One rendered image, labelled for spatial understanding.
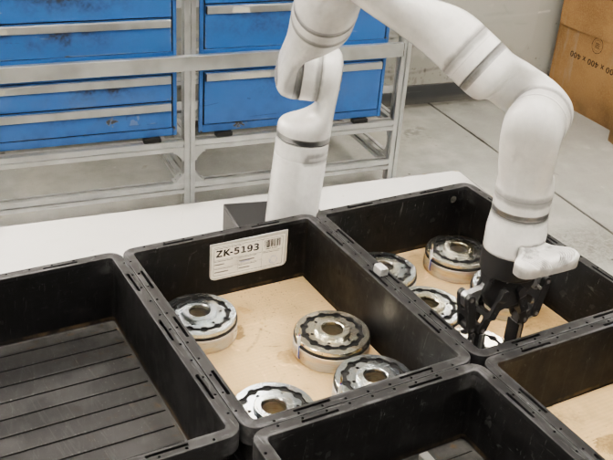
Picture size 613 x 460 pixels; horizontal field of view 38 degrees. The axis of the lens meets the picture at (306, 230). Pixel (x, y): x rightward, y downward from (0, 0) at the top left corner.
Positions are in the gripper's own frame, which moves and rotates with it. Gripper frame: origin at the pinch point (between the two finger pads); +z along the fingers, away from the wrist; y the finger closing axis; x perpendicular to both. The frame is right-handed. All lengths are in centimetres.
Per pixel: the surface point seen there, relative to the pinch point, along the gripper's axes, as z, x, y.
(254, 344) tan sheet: 4.0, -16.0, 27.5
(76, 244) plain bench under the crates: 17, -73, 38
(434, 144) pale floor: 85, -227, -161
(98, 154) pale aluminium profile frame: 58, -203, -2
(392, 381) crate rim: -5.8, 8.6, 22.2
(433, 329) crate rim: -5.9, 1.8, 11.9
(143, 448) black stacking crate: 4.3, -2.7, 47.5
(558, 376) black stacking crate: -0.3, 10.0, -2.2
